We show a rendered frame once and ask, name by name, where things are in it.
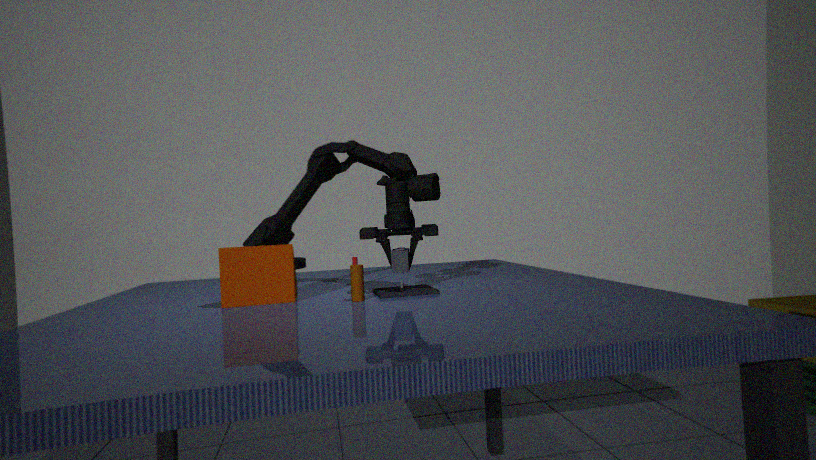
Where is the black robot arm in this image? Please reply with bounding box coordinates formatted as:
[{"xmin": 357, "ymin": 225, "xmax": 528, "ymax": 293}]
[{"xmin": 243, "ymin": 140, "xmax": 441, "ymax": 247}]

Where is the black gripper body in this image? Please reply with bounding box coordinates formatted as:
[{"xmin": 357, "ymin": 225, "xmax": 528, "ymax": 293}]
[{"xmin": 360, "ymin": 202, "xmax": 438, "ymax": 240}]

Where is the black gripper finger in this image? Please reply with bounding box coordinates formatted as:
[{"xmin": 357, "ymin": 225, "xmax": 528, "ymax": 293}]
[
  {"xmin": 409, "ymin": 237, "xmax": 423, "ymax": 267},
  {"xmin": 376, "ymin": 239, "xmax": 391, "ymax": 266}
]

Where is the orange cylinder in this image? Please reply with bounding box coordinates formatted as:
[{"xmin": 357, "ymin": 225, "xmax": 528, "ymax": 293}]
[{"xmin": 350, "ymin": 265, "xmax": 365, "ymax": 302}]

